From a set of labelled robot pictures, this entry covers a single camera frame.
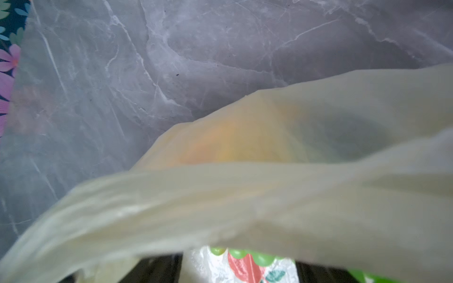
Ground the yellowish translucent plastic bag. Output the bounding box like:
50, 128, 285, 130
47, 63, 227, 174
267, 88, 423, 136
1, 64, 453, 283

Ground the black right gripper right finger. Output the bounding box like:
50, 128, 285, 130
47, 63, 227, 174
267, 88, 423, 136
296, 261, 359, 283

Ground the green grape bunch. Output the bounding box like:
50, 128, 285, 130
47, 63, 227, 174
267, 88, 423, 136
210, 247, 393, 283

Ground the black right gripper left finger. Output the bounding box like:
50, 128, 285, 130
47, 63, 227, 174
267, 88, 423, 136
119, 254, 183, 283

